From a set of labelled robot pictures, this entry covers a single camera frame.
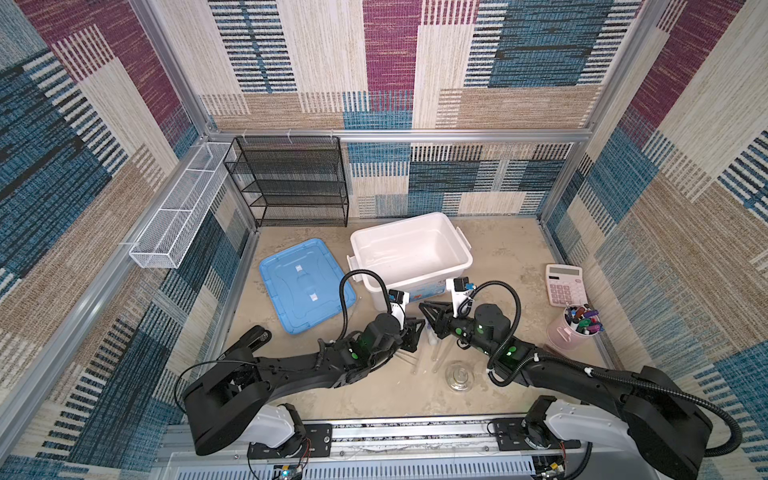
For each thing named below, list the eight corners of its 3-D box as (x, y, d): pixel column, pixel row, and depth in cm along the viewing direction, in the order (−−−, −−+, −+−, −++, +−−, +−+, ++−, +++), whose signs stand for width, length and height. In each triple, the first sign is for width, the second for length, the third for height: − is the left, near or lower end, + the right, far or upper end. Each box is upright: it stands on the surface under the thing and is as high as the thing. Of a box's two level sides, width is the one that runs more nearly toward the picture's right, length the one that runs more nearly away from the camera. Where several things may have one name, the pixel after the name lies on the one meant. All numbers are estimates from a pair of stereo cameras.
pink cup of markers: (551, 352, 88) (570, 335, 79) (541, 322, 94) (557, 303, 85) (586, 352, 88) (609, 335, 79) (573, 322, 94) (593, 303, 85)
